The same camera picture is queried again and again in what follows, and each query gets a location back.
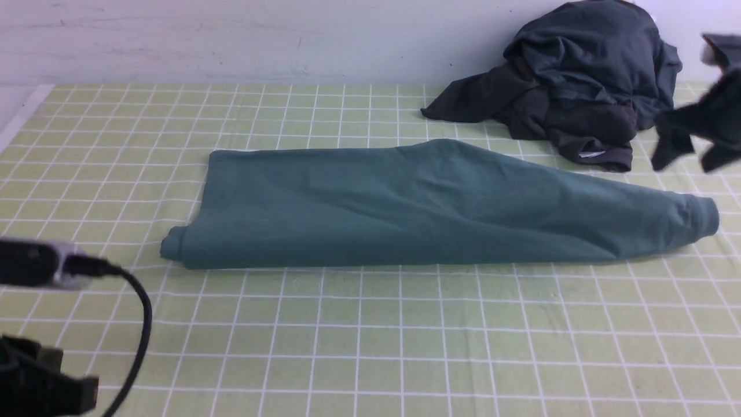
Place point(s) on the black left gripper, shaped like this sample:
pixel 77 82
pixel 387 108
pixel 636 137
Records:
pixel 32 383

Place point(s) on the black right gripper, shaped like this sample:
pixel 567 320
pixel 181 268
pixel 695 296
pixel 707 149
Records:
pixel 715 117

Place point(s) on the green long-sleeved shirt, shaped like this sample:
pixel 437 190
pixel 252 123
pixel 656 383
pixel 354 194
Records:
pixel 438 202

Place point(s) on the dark brown crumpled garment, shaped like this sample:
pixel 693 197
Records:
pixel 583 132

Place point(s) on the dark grey-green crumpled garment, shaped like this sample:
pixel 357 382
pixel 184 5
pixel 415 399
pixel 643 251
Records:
pixel 608 52

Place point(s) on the green checkered tablecloth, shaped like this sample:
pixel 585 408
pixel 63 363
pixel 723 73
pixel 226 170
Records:
pixel 114 167

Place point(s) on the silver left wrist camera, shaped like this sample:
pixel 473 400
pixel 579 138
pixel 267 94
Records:
pixel 31 263

